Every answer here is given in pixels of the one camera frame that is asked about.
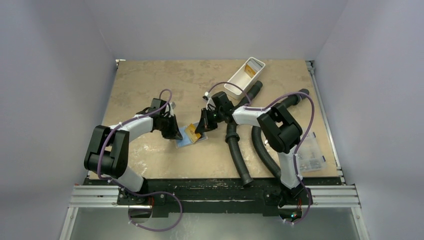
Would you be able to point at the aluminium frame rail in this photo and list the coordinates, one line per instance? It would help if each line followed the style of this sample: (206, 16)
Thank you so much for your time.
(340, 194)

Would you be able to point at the white plastic card bin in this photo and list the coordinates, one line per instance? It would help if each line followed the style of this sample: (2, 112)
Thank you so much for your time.
(240, 81)

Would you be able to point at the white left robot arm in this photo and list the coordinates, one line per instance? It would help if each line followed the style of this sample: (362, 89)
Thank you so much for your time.
(107, 154)

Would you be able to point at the beige leather card holder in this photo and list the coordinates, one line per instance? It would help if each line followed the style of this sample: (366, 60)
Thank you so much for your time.
(184, 142)

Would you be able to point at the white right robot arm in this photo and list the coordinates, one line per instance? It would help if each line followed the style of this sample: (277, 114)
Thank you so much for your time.
(275, 134)

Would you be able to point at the clear plastic screw organizer box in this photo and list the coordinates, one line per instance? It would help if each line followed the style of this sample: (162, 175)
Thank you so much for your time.
(310, 157)

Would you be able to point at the gold credit card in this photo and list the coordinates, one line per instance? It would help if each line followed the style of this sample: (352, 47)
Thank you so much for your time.
(190, 131)

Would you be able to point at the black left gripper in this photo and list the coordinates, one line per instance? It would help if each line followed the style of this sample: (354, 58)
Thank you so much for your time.
(173, 133)

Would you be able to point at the stack of cards in bin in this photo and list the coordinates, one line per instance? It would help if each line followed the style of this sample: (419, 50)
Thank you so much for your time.
(252, 67)

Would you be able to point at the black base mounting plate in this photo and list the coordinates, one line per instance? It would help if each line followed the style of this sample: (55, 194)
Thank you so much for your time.
(263, 195)

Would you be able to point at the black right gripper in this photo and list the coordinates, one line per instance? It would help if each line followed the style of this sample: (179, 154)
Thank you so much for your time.
(207, 120)

